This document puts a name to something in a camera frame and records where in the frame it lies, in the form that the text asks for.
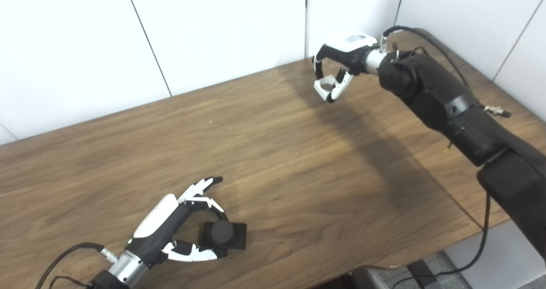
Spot thin right wrist wires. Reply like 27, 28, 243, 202
390, 41, 427, 61

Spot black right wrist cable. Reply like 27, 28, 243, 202
381, 26, 491, 289

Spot thin wrist wires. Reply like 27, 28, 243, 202
390, 41, 427, 61
47, 274, 92, 289

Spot white square piece with hole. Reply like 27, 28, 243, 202
314, 76, 342, 102

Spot thin left wrist wires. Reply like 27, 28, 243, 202
47, 274, 92, 289

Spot black peg with square base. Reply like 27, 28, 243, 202
198, 221, 248, 259

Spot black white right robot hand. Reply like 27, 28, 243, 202
313, 32, 380, 104

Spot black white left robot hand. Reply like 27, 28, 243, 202
125, 176, 229, 266

